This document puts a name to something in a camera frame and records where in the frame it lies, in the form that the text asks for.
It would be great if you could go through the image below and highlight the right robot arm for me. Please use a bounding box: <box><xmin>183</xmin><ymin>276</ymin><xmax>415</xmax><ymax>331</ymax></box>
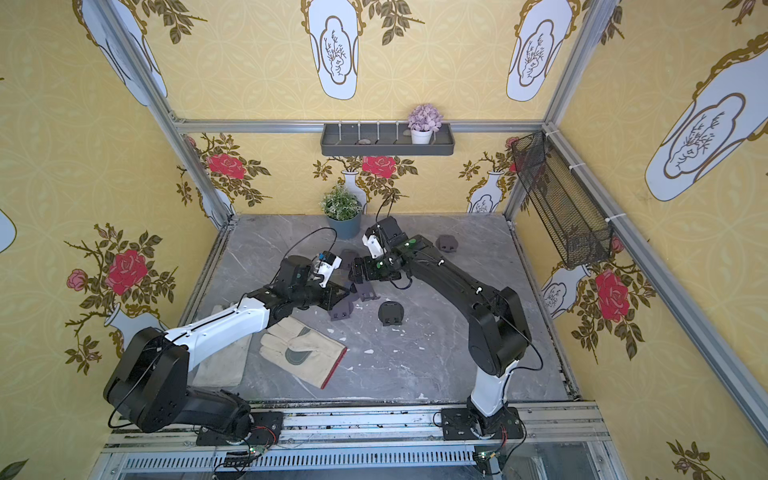
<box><xmin>350</xmin><ymin>231</ymin><xmax>531</xmax><ymax>420</ymax></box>

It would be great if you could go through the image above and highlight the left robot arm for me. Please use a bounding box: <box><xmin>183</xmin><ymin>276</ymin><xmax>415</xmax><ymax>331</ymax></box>
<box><xmin>103</xmin><ymin>251</ymin><xmax>350</xmax><ymax>441</ymax></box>

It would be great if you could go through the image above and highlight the dark phone stand front-centre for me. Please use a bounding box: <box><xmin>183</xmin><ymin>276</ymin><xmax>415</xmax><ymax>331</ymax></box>
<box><xmin>378</xmin><ymin>301</ymin><xmax>405</xmax><ymax>326</ymax></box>

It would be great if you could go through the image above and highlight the beige work glove right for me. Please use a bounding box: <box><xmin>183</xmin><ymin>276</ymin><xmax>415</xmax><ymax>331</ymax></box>
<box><xmin>259</xmin><ymin>317</ymin><xmax>347</xmax><ymax>389</ymax></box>

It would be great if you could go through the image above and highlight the green plant blue pot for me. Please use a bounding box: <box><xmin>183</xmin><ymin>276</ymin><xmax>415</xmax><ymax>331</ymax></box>
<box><xmin>321</xmin><ymin>185</ymin><xmax>363</xmax><ymax>240</ymax></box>

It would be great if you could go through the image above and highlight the purple flower white pot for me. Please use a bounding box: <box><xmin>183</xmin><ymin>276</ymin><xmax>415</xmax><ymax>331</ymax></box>
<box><xmin>408</xmin><ymin>103</ymin><xmax>443</xmax><ymax>145</ymax></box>

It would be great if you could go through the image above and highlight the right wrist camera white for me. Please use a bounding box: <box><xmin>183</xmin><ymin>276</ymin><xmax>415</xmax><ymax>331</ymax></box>
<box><xmin>362</xmin><ymin>234</ymin><xmax>385</xmax><ymax>259</ymax></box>

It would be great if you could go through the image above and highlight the grey wall shelf tray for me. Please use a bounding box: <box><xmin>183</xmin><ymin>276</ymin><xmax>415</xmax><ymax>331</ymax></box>
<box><xmin>320</xmin><ymin>121</ymin><xmax>456</xmax><ymax>157</ymax></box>

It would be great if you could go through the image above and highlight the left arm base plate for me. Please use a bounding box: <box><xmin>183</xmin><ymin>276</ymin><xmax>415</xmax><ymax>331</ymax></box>
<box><xmin>195</xmin><ymin>410</ymin><xmax>284</xmax><ymax>447</ymax></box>

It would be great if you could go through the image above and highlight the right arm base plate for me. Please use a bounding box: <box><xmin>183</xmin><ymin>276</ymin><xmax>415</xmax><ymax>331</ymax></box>
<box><xmin>438</xmin><ymin>406</ymin><xmax>525</xmax><ymax>441</ymax></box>

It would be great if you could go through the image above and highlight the black wire mesh basket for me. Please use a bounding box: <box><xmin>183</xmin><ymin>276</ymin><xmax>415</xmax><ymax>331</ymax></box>
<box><xmin>510</xmin><ymin>132</ymin><xmax>614</xmax><ymax>268</ymax></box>

